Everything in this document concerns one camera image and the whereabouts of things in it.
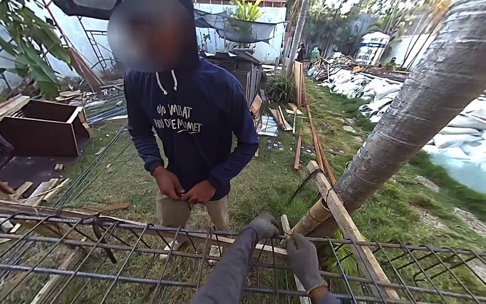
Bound steel rebar cage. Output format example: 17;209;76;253
0;209;486;304

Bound metal scaffold frame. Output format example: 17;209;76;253
78;16;119;73

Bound leaning brown boards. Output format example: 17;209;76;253
64;46;105;93

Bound tall upright plywood boards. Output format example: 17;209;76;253
293;61;307;107

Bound thick grey palm trunk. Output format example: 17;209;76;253
308;0;486;238

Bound pile of white sacks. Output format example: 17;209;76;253
318;68;486;214

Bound slender distant tree trunk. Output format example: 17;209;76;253
284;0;312;78

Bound bamboo pole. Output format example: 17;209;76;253
292;198;333;237

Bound flat brown wood piece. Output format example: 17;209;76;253
80;202;132;214

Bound person's left forearm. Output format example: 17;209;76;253
189;228;260;304

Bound dark shade net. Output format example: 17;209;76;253
194;9;277;44

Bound narrow wooden stake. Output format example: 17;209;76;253
280;214;312;304

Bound bundle of black wires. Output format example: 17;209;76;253
289;167;325;205

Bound pile of construction debris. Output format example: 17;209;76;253
308;52;408;87

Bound spiky green bush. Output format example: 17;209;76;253
267;73;297;103

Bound large-leaved green plant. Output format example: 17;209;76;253
0;0;73;104

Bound long reddish wooden plank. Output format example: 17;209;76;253
305;104;337;185

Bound dark brown flat panel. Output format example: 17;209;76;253
0;155;79;196

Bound stack of dark panels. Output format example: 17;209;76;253
201;51;264;107

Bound white blue water tank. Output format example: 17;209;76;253
356;32;391;66

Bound person's right hand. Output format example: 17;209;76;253
286;231;328;295

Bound squared light wooden post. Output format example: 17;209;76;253
307;160;401;301

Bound bundle of long steel rods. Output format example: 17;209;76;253
53;121;131;209

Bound dark brown wooden cabinet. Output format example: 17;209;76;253
0;98;93;158

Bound person's left hand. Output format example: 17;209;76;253
240;213;280;243

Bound bright green leafy plant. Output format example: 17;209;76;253
231;0;265;23

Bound long horizontal wooden beam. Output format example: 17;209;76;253
0;196;288;257

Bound short reddish wooden plank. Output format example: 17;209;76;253
294;127;303;171

